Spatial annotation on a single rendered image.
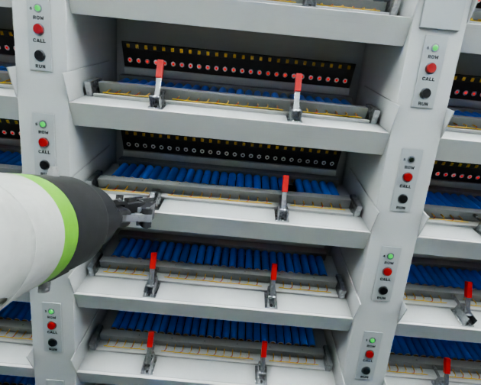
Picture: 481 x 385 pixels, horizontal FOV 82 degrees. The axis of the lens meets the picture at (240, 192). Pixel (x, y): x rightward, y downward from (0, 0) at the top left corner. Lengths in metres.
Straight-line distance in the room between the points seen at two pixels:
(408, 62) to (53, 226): 0.59
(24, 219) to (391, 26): 0.60
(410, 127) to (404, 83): 0.08
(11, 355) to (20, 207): 0.73
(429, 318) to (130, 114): 0.77
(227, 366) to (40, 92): 0.71
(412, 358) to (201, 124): 0.77
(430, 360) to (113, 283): 0.80
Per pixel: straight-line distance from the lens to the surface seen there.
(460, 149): 0.68
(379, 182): 0.61
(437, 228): 0.73
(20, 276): 0.21
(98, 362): 0.83
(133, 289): 0.69
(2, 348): 0.94
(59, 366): 0.84
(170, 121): 0.56
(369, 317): 0.71
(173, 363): 0.79
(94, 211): 0.28
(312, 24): 0.59
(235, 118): 0.53
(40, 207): 0.23
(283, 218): 0.58
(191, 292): 0.66
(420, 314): 0.79
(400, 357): 0.90
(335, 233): 0.60
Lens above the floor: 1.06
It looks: 11 degrees down
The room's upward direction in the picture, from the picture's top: 6 degrees clockwise
